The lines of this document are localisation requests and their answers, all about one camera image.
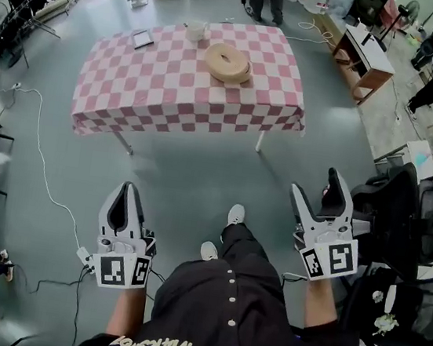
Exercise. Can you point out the person's white right shoe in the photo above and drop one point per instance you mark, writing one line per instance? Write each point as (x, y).
(236, 214)

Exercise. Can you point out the person's black trousers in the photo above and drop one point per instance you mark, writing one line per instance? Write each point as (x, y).
(243, 243)

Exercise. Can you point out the black bag with white flowers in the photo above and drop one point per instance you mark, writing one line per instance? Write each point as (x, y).
(385, 305)

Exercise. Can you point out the white power strip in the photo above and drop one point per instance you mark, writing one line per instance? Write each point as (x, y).
(85, 260)

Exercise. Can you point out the person's right forearm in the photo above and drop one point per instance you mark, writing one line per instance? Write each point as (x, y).
(319, 304)

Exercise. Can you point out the wooden desk with white top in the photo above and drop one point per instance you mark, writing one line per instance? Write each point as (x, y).
(368, 57)

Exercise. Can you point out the black mesh office chair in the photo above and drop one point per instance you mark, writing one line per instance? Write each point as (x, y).
(399, 224)

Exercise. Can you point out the person's white left shoe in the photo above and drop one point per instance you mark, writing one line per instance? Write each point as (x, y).
(209, 251)

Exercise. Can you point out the person's left forearm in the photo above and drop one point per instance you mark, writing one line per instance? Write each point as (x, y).
(126, 310)

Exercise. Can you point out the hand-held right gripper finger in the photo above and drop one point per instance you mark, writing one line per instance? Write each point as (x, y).
(301, 207)
(337, 200)

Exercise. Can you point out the person's white shoe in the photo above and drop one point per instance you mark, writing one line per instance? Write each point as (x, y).
(209, 251)
(236, 214)

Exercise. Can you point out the grey picture frame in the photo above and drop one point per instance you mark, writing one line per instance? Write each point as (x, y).
(142, 39)

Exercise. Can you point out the clothes rack with dark clothes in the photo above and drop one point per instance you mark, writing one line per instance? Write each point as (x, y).
(23, 4)

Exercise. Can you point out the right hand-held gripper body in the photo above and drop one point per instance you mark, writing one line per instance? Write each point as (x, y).
(328, 254)

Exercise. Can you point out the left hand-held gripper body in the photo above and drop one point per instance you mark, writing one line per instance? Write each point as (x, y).
(113, 269)

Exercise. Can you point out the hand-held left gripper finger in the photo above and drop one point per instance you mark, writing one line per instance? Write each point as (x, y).
(138, 213)
(105, 209)

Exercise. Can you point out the round beige box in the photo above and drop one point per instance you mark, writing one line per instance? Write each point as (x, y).
(235, 76)

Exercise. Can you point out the person's black shirt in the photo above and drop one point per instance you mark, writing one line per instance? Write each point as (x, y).
(227, 328)

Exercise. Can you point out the white-legged table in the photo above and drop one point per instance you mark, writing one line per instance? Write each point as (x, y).
(259, 142)

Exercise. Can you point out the red white checkered tablecloth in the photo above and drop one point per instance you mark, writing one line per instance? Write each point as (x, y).
(179, 92)

